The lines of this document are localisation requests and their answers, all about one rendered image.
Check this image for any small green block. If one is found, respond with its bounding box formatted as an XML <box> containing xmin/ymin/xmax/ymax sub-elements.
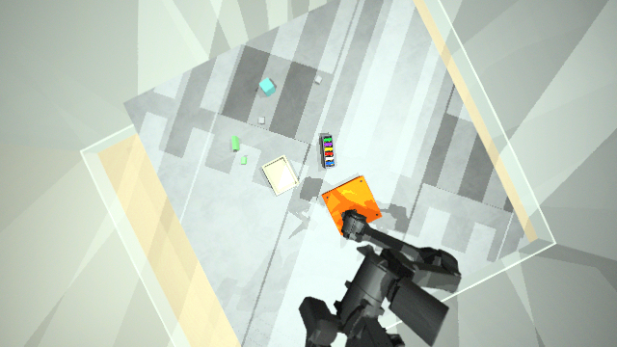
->
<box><xmin>231</xmin><ymin>136</ymin><xmax>239</xmax><ymax>150</ymax></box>

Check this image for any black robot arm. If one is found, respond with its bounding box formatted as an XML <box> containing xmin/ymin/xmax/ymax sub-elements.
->
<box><xmin>340</xmin><ymin>209</ymin><xmax>462</xmax><ymax>347</ymax></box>

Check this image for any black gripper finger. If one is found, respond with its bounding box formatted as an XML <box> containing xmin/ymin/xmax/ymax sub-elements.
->
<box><xmin>344</xmin><ymin>337</ymin><xmax>356</xmax><ymax>347</ymax></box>
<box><xmin>305</xmin><ymin>333</ymin><xmax>332</xmax><ymax>347</ymax></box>

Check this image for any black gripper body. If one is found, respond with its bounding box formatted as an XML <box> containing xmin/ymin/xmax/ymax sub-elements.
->
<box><xmin>298</xmin><ymin>279</ymin><xmax>385</xmax><ymax>346</ymax></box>

